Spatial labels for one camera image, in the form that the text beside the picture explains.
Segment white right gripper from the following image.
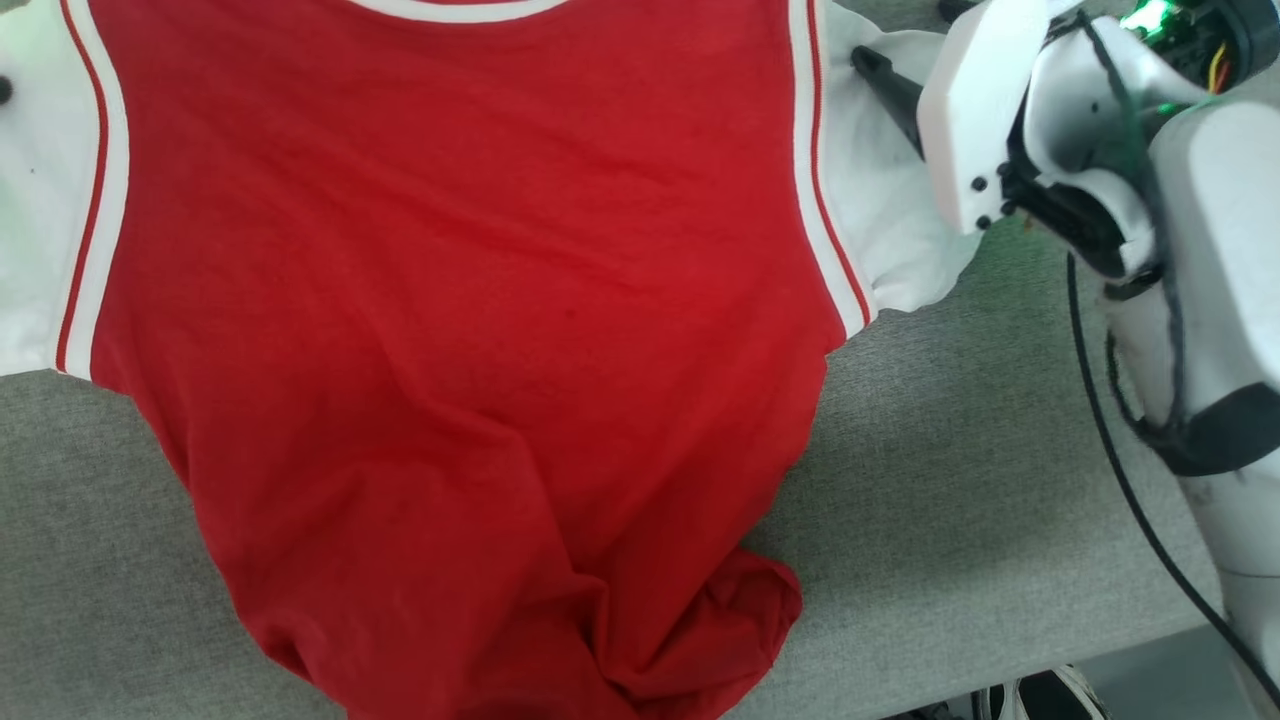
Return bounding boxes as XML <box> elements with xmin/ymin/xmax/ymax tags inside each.
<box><xmin>850</xmin><ymin>0</ymin><xmax>1053</xmax><ymax>237</ymax></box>

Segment red and white jersey garment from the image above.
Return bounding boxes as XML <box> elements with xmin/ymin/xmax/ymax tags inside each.
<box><xmin>0</xmin><ymin>0</ymin><xmax>986</xmax><ymax>720</ymax></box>

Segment black and white shoe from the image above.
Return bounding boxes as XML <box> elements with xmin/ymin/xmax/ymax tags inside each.
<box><xmin>975</xmin><ymin>664</ymin><xmax>1111</xmax><ymax>720</ymax></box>

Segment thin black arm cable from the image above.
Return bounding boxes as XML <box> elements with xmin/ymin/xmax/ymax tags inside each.
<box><xmin>1064</xmin><ymin>250</ymin><xmax>1280</xmax><ymax>691</ymax></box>

